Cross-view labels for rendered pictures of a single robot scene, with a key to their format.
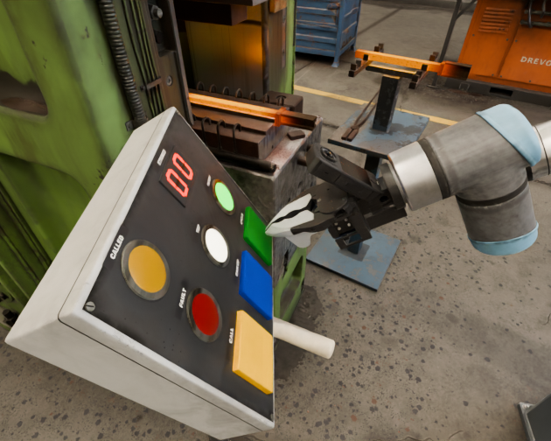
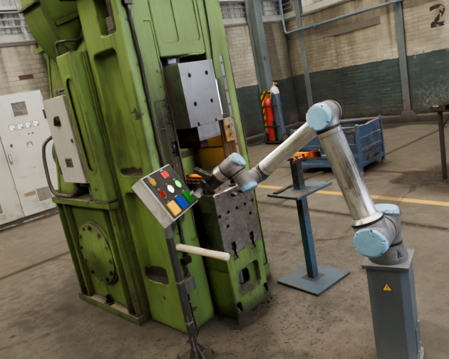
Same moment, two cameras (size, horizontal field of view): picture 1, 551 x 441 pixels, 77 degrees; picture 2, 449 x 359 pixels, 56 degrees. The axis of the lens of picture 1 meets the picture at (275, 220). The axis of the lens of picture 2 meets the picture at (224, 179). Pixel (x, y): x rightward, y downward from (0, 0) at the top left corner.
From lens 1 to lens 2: 2.00 m
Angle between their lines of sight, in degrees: 35
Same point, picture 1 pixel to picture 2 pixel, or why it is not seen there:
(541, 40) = not seen: outside the picture
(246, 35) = (218, 151)
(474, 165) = (225, 165)
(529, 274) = (442, 288)
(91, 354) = (142, 189)
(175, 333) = (155, 191)
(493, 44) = not seen: outside the picture
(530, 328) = (420, 313)
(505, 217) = (239, 178)
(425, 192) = (218, 174)
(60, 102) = (145, 169)
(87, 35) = (153, 152)
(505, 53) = not seen: outside the picture
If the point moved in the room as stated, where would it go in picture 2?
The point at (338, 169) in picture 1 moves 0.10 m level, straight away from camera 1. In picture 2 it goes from (199, 171) to (208, 166)
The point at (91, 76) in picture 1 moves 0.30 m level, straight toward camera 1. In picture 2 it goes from (153, 162) to (152, 169)
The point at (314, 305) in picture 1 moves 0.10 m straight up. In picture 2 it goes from (273, 302) to (271, 289)
